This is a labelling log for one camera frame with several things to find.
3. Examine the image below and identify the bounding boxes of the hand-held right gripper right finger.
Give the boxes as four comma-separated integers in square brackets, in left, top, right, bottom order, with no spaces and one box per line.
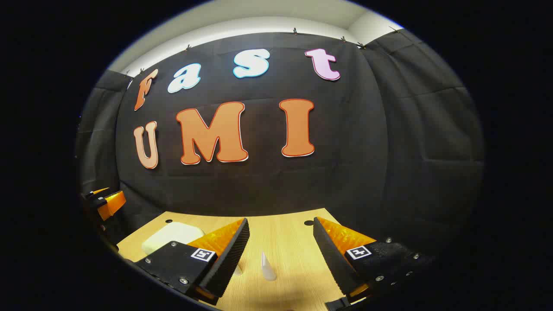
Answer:
[313,216,436,303]

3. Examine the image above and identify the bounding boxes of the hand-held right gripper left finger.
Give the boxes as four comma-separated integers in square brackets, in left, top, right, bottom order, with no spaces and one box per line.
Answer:
[135,217,251,305]

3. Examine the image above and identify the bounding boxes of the white cone-shaped tube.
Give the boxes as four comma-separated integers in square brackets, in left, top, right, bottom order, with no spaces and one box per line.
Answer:
[261,252,277,282]

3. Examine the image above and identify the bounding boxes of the pale yellow suitcase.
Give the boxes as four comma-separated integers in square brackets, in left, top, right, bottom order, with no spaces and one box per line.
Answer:
[142,222,206,255]

